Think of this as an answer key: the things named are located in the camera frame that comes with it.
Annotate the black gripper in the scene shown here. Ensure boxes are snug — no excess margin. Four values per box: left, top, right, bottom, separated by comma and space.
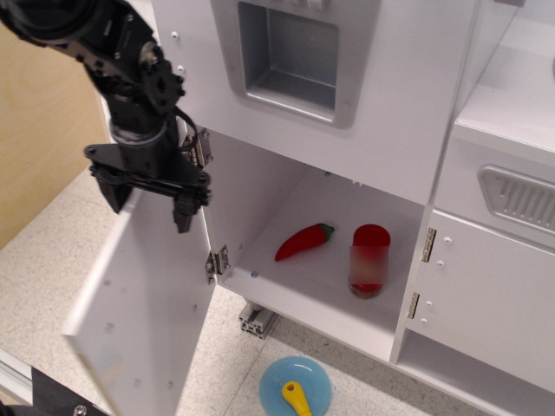
84, 135, 211, 234

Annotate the white fridge door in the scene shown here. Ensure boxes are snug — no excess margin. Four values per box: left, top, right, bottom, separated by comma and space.
62, 125, 230, 416

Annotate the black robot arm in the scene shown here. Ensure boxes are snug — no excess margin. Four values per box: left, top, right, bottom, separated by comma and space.
1, 1, 211, 233

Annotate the white toy fridge cabinet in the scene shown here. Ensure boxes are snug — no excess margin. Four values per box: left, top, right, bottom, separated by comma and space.
153, 1, 480, 362

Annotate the upper steel door hinge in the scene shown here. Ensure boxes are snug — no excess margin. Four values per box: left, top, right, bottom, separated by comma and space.
183, 128, 213, 168

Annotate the steel door hinge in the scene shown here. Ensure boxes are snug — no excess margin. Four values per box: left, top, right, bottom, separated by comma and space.
205, 246, 231, 284
183, 128, 213, 168

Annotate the lower steel door hinge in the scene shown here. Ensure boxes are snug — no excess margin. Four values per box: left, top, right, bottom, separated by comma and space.
205, 246, 231, 284

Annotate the plywood panel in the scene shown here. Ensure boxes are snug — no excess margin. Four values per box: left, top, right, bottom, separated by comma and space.
1, 28, 108, 245

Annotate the aluminium extrusion foot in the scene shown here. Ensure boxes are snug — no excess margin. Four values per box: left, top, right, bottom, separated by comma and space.
238, 302, 278, 340

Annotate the red toy chili pepper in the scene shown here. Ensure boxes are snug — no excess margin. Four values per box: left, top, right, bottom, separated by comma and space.
274, 223, 335, 262

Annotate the grey ice dispenser recess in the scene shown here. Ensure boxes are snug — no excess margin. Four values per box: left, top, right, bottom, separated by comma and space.
211, 1, 381, 129

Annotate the red spice jar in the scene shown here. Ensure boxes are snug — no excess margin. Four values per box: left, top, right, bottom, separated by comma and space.
349, 224, 391, 299

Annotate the blue plate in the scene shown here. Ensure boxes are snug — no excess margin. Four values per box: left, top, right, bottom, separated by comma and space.
258, 356, 332, 415

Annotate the lower brass oven hinge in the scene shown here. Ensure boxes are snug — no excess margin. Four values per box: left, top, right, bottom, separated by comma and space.
407, 292, 420, 319

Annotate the brass oven hinge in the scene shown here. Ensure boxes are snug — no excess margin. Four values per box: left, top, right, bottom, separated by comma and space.
407, 292, 420, 319
421, 227, 437, 263

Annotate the upper brass oven hinge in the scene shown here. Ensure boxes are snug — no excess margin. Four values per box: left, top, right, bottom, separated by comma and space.
421, 227, 437, 263

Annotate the white oven cabinet door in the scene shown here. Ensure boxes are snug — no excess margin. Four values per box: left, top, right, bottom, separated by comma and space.
406, 211, 554, 391

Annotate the white toy oven cabinet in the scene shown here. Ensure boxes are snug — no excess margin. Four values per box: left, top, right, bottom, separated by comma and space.
390, 1, 554, 415

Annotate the grey oven vent panel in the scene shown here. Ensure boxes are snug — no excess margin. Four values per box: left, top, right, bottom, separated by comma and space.
474, 164, 554, 249

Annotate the aluminium frame rail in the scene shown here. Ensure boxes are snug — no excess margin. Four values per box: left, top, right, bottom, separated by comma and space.
1, 348, 33, 405

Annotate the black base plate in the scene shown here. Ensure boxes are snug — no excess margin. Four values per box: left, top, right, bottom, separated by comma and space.
31, 367, 108, 416

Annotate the yellow toy utensil handle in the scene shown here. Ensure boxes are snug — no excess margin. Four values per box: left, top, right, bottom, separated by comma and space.
282, 380, 312, 416

